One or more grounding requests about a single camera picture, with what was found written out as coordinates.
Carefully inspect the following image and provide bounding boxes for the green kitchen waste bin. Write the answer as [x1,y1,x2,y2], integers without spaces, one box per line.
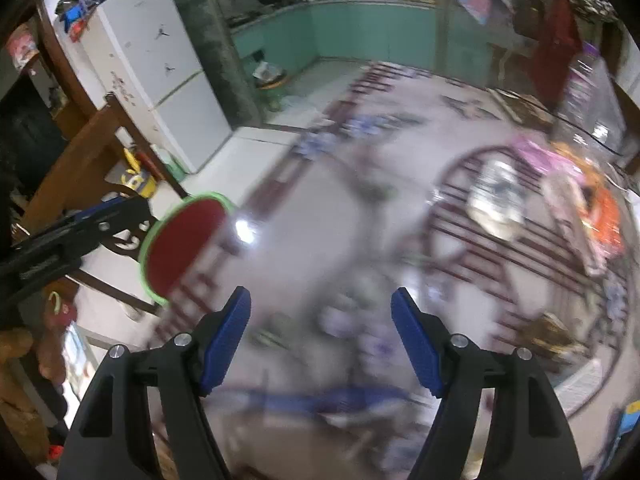
[252,60,288,111]

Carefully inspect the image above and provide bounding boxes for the green detergent bottle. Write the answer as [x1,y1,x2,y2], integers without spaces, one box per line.
[150,145,186,176]

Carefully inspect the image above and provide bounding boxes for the mixed household clutter pile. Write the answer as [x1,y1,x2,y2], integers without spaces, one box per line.
[54,0,108,43]

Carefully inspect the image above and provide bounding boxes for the white refrigerator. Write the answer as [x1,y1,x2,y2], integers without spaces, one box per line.
[80,0,233,175]

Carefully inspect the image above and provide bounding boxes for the pink plastic wrapper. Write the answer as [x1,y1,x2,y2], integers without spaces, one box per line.
[515,137,576,173]

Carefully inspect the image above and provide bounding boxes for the clear zip bag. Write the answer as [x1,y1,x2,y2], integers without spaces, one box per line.
[550,55,628,161]

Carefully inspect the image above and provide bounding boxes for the orange plastic wrapper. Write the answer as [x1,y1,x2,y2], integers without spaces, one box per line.
[582,165,623,261]

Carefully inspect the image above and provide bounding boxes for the yellow plastic toy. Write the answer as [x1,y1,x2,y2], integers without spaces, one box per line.
[122,147,156,196]

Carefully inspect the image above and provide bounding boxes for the clear bottle with purple cap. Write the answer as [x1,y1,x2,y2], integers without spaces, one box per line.
[552,42,608,136]

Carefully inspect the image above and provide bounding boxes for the brown wooden chair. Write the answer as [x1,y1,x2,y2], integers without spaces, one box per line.
[10,92,188,311]

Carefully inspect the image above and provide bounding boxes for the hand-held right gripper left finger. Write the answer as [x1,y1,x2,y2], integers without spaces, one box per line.
[57,286,252,480]

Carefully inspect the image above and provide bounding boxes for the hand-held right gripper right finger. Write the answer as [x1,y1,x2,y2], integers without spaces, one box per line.
[390,287,583,480]

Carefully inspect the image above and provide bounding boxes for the teal base kitchen cabinets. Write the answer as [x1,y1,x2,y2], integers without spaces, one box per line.
[232,0,441,76]

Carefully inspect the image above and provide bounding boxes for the clear crumpled plastic wrapper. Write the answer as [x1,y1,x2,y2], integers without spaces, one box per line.
[542,170,608,276]

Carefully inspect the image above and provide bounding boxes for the red bin with green rim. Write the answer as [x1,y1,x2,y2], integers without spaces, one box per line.
[139,191,236,306]

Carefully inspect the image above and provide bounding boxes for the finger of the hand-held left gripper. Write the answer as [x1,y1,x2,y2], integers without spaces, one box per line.
[65,196,157,248]

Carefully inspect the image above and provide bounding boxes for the red hanging cloth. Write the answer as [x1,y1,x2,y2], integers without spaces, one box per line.
[530,0,583,106]

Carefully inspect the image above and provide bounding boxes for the white wrapper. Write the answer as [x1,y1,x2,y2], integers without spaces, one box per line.
[467,160,526,241]

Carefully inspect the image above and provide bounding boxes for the brown handbag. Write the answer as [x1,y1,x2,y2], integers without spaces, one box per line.
[512,0,546,38]

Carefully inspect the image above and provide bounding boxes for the crumpled brownish tissue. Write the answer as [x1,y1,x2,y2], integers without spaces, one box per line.
[520,312,591,361]

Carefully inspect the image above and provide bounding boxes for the blue green plastic board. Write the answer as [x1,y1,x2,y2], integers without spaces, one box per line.
[612,400,640,461]

